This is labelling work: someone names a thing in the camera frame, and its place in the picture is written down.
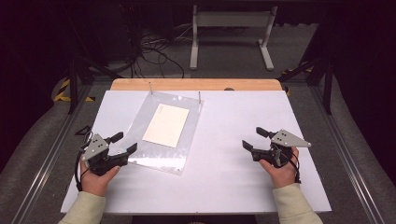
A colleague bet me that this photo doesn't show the white work board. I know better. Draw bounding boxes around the white work board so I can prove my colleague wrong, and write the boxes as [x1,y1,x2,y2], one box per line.
[60,90,332,215]

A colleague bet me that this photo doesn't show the hand-held gripper cable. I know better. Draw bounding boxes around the hand-held gripper cable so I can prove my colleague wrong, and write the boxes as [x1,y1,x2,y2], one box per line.
[74,132,94,192]
[289,151,303,185]

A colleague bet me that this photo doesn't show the wooden table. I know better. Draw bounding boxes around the wooden table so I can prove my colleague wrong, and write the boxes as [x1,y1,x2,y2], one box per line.
[110,77,283,91]

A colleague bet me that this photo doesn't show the white metal stand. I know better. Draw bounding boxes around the white metal stand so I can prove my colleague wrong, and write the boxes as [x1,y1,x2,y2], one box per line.
[190,4,279,72]

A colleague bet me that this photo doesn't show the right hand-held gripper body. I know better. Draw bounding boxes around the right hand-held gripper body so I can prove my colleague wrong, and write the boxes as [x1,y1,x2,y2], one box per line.
[251,129,312,169]

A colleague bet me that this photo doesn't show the tangle of black cables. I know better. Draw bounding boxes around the tangle of black cables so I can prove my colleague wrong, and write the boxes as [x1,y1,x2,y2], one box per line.
[129,29,186,79]

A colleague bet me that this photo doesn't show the person's left hand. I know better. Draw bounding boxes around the person's left hand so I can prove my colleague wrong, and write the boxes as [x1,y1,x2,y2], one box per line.
[79,156,121,198]

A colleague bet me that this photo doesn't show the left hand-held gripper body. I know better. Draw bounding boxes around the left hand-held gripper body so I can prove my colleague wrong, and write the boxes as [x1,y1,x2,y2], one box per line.
[81,133,123,177]

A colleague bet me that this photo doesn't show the clear plastic bag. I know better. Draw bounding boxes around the clear plastic bag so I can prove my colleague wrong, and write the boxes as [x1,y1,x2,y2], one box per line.
[116,91,204,176]

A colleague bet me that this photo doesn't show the dark curtain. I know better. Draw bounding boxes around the dark curtain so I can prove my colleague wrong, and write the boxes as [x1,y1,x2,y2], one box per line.
[0,0,74,171]
[317,0,396,186]

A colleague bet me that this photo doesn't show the right hand-held gripper cable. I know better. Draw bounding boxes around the right hand-held gripper cable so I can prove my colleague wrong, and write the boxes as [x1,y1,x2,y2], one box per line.
[289,151,303,185]

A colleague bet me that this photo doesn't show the yellow black hazard tape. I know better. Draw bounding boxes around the yellow black hazard tape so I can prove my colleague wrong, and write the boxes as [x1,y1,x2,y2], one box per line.
[281,65,313,77]
[53,77,96,103]

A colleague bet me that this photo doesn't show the left hand-held gripper cable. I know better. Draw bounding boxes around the left hand-held gripper cable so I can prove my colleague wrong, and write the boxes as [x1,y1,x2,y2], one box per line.
[74,132,94,192]

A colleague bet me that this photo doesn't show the aluminium floor rail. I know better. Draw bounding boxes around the aluminium floor rail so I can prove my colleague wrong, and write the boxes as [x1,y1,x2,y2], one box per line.
[10,83,94,224]
[310,85,388,224]

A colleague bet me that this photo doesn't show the cream paper card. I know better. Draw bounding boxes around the cream paper card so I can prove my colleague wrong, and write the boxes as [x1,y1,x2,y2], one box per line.
[141,103,191,149]

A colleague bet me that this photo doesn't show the person's right hand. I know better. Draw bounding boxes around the person's right hand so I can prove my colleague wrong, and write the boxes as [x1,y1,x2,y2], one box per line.
[259,147,301,189]

